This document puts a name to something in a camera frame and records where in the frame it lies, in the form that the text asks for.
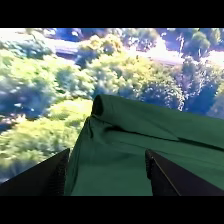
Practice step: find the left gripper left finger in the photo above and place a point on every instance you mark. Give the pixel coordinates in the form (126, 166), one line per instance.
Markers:
(40, 178)

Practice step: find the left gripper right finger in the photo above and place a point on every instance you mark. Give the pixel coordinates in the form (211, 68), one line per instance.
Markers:
(180, 181)

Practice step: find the dark green garment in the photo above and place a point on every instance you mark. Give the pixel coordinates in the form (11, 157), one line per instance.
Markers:
(126, 133)

